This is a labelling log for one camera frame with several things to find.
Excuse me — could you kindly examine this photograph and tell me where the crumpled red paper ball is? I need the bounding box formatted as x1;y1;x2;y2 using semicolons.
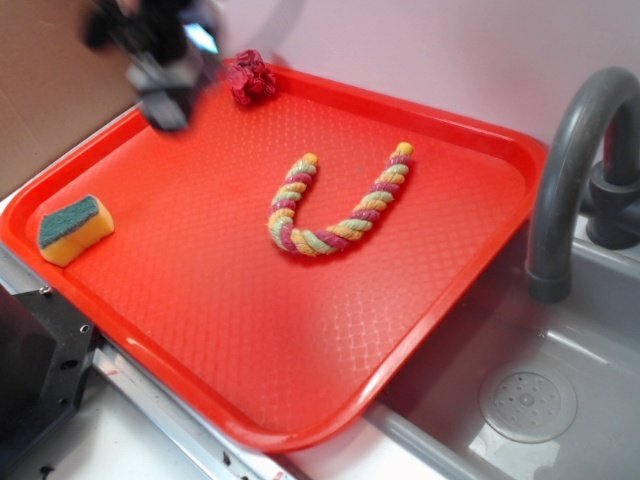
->
227;49;276;105

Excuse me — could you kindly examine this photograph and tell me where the brown cardboard panel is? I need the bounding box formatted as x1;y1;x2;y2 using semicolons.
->
1;1;142;197

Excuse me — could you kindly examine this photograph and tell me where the black metal bracket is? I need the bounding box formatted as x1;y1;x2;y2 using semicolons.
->
1;289;96;475

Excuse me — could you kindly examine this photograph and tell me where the red plastic tray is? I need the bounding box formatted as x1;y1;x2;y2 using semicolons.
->
1;67;546;452

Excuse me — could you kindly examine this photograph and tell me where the aluminium rail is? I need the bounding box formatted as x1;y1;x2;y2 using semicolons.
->
1;251;288;479

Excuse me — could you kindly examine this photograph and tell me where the multicolour twisted rope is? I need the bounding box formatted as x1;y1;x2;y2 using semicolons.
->
264;142;415;258

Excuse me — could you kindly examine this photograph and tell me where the round sink drain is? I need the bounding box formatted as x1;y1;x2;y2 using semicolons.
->
478;362;578;444

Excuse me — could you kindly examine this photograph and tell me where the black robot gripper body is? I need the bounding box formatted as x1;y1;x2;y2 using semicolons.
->
82;1;220;95

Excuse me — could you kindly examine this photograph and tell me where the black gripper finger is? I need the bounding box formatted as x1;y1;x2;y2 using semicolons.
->
142;87;200;132

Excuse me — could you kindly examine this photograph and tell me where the grey plastic sink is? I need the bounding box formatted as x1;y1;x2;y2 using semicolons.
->
367;231;639;479

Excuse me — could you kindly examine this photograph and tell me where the grey curved faucet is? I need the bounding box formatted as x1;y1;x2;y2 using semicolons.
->
525;67;639;303

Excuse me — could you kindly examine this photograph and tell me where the yellow green sponge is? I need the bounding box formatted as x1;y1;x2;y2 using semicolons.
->
37;195;115;267

